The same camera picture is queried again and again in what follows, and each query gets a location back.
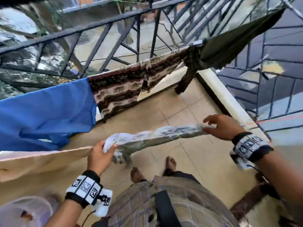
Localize person's right hand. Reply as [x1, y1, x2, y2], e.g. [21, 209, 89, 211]
[202, 114, 246, 141]

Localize person's left hand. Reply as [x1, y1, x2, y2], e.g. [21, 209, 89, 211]
[87, 139, 118, 177]

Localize white grey wrung garment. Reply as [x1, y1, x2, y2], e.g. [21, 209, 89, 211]
[102, 123, 216, 164]

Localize person's left forearm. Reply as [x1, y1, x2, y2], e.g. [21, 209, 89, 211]
[44, 200, 83, 227]

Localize person's right forearm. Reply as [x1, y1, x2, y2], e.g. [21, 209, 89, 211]
[254, 150, 303, 208]

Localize person's left foot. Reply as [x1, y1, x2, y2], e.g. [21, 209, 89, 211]
[130, 167, 148, 184]

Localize person's foot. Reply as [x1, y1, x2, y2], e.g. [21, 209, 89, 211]
[130, 167, 148, 184]
[165, 156, 177, 172]

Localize black white marker wrist band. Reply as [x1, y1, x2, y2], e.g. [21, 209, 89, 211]
[230, 131, 274, 170]
[65, 170, 113, 218]

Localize person's right foot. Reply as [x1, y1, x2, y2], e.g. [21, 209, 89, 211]
[165, 156, 177, 172]

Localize dark trousers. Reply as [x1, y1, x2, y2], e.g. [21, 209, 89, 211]
[163, 169, 202, 185]

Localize brown patterned cloth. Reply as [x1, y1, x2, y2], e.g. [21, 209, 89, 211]
[88, 46, 190, 121]

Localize blue cloth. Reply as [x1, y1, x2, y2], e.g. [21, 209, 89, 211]
[0, 77, 97, 152]

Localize cream cloth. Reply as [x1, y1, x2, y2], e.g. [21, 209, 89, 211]
[0, 146, 93, 183]

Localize plaid shirt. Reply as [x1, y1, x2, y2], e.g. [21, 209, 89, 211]
[92, 175, 240, 227]

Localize brown wooden bench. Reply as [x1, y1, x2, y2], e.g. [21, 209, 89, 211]
[230, 172, 303, 227]

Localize dark green cloth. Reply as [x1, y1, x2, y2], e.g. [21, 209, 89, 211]
[175, 7, 286, 95]

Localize white plastic basket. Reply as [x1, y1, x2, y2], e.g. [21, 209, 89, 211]
[0, 196, 54, 227]

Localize black metal balcony railing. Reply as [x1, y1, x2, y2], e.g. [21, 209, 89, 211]
[0, 0, 303, 135]

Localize orange rope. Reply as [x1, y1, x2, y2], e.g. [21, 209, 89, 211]
[246, 114, 303, 126]

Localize black chest strap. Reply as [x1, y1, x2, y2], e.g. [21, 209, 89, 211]
[154, 190, 182, 227]

